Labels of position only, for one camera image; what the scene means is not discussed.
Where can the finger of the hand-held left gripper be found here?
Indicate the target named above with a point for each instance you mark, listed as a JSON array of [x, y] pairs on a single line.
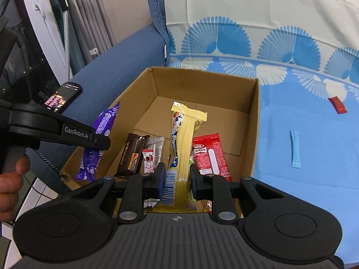
[[101, 142]]

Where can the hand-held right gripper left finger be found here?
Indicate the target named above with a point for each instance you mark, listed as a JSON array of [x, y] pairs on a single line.
[[161, 180]]

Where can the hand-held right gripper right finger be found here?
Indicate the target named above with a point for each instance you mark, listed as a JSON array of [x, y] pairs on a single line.
[[194, 185]]

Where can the purple snack packet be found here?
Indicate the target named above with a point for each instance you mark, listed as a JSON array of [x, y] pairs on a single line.
[[105, 120]]

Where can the dark brown biscuit packet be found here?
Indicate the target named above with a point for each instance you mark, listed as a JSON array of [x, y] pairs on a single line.
[[129, 154]]

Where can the large red snack packet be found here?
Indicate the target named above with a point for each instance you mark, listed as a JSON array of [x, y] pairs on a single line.
[[213, 154]]

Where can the yellow candy packet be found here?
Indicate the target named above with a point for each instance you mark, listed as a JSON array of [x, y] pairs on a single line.
[[183, 134]]

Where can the brown cardboard box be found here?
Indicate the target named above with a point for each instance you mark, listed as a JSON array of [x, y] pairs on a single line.
[[196, 89]]

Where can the person's left hand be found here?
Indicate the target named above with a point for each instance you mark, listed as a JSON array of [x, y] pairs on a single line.
[[9, 193]]

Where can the silver sachet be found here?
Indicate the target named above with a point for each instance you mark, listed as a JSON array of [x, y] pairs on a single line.
[[157, 145]]

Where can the black smartphone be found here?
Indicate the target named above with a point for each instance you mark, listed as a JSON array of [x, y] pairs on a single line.
[[63, 95]]

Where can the blue sofa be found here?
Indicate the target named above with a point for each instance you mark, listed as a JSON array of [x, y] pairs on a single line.
[[112, 61]]

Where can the light blue stick sachet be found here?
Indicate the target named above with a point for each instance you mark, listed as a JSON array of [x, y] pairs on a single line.
[[295, 148]]

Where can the grey curtain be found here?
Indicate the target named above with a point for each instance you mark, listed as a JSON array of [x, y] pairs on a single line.
[[89, 19]]

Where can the small red snack packet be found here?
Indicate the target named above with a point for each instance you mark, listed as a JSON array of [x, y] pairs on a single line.
[[338, 105]]

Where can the white curved frame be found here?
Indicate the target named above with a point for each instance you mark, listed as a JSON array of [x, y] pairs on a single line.
[[42, 28]]

